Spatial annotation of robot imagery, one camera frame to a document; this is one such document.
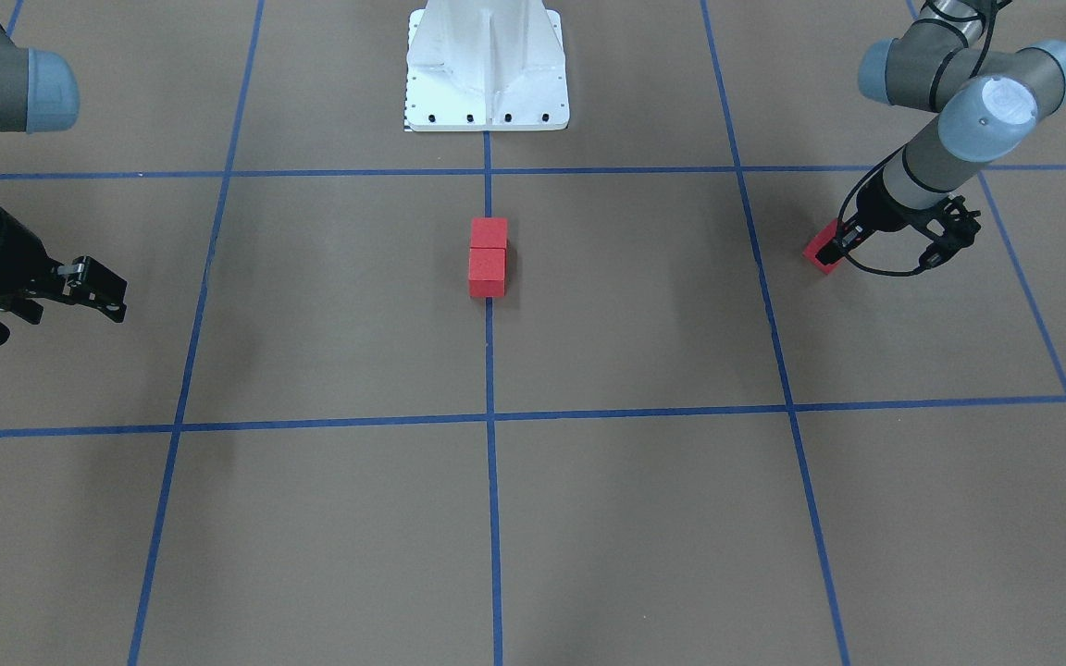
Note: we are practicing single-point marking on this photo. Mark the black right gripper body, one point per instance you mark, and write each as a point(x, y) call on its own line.
point(7, 252)

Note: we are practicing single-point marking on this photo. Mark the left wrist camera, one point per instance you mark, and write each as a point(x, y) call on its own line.
point(950, 226)

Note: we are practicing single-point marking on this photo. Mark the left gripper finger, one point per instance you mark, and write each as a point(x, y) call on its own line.
point(849, 236)

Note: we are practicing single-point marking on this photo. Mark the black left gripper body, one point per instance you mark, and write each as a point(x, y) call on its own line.
point(869, 220)

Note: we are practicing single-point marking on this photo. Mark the red block start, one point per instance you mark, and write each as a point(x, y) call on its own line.
point(487, 272)

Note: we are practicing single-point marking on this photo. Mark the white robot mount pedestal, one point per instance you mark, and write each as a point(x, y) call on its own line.
point(485, 66)

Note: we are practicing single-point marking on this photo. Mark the red block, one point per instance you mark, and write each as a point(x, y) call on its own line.
point(489, 232)
point(822, 251)

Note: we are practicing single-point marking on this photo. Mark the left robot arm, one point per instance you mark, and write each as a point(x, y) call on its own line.
point(983, 105)

